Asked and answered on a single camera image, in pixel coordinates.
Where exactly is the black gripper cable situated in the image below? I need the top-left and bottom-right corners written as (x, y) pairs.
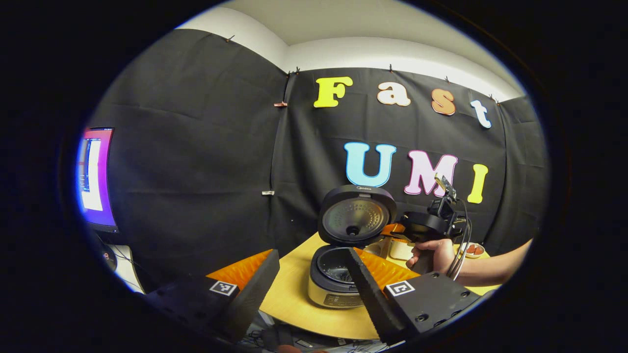
top-left (446, 199), bottom-right (472, 281)

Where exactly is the white side desk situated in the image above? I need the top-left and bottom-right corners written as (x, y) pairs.
top-left (110, 244), bottom-right (145, 295)

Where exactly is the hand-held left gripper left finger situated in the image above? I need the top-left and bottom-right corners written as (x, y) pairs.
top-left (145, 249), bottom-right (280, 344)

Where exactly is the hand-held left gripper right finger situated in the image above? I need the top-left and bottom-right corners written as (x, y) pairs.
top-left (347, 248), bottom-right (484, 345)

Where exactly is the computer monitor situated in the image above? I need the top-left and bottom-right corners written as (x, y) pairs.
top-left (76, 126), bottom-right (119, 233)

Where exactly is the dark lidded rice cooker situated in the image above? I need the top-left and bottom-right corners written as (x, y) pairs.
top-left (308, 184), bottom-right (398, 309)

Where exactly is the black backdrop cloth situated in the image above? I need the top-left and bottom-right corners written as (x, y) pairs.
top-left (86, 28), bottom-right (549, 290)

